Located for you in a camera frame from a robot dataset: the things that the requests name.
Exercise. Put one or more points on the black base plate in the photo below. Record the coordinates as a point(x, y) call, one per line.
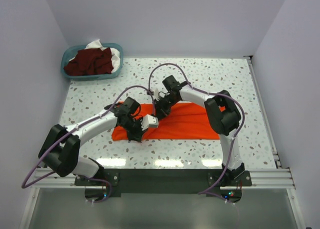
point(147, 181)

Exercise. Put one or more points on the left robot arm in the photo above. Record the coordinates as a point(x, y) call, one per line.
point(61, 148)

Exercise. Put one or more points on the orange t shirt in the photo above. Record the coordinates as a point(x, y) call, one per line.
point(187, 121)

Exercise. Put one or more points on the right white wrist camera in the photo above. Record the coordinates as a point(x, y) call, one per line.
point(156, 94)

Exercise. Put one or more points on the teal plastic basket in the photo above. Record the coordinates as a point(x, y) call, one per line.
point(72, 52)

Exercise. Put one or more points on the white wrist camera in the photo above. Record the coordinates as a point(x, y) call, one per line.
point(149, 121)
point(156, 94)

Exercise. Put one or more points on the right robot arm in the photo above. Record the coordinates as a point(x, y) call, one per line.
point(222, 113)

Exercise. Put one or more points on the dark red t shirt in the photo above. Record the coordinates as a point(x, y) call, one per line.
point(90, 62)

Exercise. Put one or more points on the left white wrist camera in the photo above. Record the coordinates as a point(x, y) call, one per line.
point(149, 121)

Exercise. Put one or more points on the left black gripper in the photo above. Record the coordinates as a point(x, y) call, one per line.
point(138, 135)

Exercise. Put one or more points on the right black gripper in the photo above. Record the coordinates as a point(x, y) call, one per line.
point(161, 112)

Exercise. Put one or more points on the white t shirt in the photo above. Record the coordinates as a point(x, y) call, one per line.
point(115, 54)

